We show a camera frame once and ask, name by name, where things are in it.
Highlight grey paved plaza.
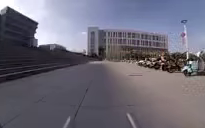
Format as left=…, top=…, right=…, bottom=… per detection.
left=0, top=59, right=205, bottom=128

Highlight dark drain cover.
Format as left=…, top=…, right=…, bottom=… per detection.
left=127, top=73, right=144, bottom=77

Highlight large pale building with windows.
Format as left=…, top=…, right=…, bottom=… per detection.
left=87, top=26, right=169, bottom=61

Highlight row of trees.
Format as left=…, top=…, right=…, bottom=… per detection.
left=104, top=46, right=168, bottom=62

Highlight low flat building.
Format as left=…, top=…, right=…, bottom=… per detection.
left=38, top=43, right=67, bottom=52

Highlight row of parked scooters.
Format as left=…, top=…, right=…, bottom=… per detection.
left=123, top=53, right=191, bottom=74

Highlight robot's own part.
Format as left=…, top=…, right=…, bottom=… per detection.
left=62, top=115, right=72, bottom=128
left=125, top=112, right=138, bottom=128

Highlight wide stone steps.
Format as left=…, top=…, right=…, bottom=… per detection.
left=0, top=44, right=99, bottom=86

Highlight pole with signs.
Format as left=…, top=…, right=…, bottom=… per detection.
left=180, top=19, right=190, bottom=61

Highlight white and blue three-wheeled vehicle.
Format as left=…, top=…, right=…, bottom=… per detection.
left=181, top=57, right=205, bottom=77

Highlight dark blocky building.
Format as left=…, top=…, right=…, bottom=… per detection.
left=0, top=4, right=39, bottom=48

